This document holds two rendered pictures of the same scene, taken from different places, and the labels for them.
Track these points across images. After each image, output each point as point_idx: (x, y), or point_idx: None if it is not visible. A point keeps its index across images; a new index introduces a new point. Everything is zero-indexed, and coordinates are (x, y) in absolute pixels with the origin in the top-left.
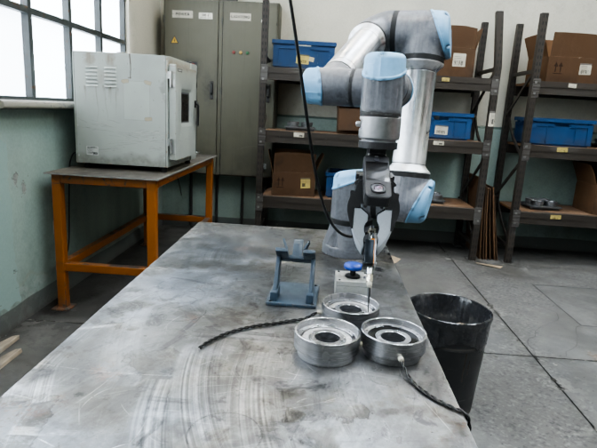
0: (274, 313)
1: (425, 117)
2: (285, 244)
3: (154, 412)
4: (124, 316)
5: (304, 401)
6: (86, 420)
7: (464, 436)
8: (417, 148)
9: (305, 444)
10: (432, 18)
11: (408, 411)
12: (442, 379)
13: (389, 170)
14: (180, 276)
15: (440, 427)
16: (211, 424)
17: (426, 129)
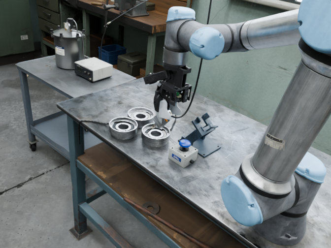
0: (183, 130)
1: (273, 116)
2: (204, 114)
3: (145, 91)
4: (209, 105)
5: (123, 106)
6: (152, 86)
7: (77, 115)
8: (258, 144)
9: (109, 99)
10: None
11: (96, 115)
12: (96, 131)
13: (156, 73)
14: (250, 130)
15: (84, 115)
16: (132, 94)
17: (269, 131)
